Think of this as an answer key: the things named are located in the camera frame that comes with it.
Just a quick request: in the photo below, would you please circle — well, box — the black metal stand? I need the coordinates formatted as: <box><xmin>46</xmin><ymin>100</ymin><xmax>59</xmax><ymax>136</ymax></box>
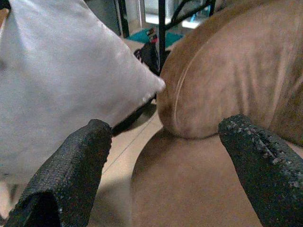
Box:
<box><xmin>117</xmin><ymin>0</ymin><xmax>216</xmax><ymax>71</ymax></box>

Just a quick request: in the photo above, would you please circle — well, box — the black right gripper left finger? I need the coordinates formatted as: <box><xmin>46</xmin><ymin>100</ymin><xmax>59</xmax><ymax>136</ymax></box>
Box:
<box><xmin>4</xmin><ymin>119</ymin><xmax>112</xmax><ymax>227</ymax></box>

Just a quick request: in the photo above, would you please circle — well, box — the black bag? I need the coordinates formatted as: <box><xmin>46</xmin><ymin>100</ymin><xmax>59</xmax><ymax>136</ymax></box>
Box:
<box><xmin>134</xmin><ymin>27</ymin><xmax>161</xmax><ymax>76</ymax></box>

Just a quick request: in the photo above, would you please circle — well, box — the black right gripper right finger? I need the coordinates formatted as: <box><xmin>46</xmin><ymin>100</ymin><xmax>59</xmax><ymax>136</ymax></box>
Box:
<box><xmin>218</xmin><ymin>114</ymin><xmax>303</xmax><ymax>227</ymax></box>

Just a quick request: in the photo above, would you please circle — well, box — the brown velvet sofa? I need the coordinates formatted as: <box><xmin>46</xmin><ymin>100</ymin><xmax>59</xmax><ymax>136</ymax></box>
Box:
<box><xmin>89</xmin><ymin>0</ymin><xmax>303</xmax><ymax>227</ymax></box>

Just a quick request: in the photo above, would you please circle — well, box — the teal floor mat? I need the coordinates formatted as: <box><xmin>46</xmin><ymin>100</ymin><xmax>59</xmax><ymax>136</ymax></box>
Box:
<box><xmin>125</xmin><ymin>27</ymin><xmax>184</xmax><ymax>49</ymax></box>

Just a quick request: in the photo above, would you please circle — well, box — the light grey pillow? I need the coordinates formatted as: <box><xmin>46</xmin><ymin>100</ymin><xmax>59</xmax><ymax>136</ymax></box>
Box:
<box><xmin>0</xmin><ymin>0</ymin><xmax>166</xmax><ymax>187</ymax></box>

